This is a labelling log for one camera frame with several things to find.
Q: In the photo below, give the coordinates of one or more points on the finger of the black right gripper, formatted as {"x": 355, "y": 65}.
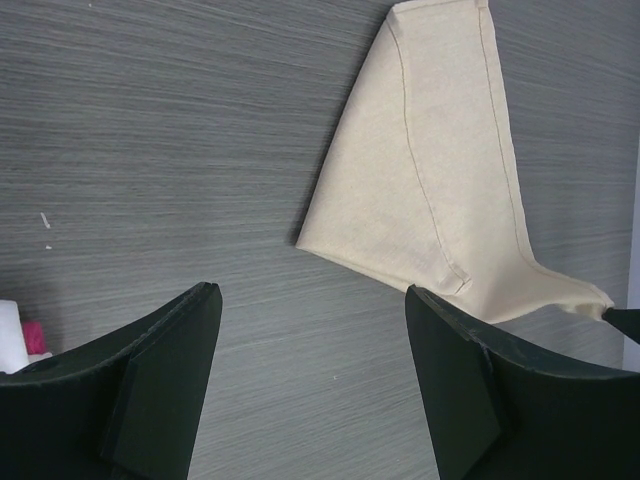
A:
{"x": 627, "y": 321}

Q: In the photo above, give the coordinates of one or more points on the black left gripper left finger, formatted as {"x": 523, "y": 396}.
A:
{"x": 126, "y": 405}

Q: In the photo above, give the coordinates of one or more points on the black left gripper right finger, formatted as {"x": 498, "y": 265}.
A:
{"x": 501, "y": 407}

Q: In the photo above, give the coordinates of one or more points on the beige cloth napkin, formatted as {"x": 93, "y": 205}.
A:
{"x": 419, "y": 186}

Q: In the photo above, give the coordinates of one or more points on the pink folded cloth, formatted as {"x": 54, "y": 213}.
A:
{"x": 34, "y": 338}

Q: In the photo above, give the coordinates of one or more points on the white folded cloth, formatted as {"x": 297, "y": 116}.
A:
{"x": 13, "y": 351}

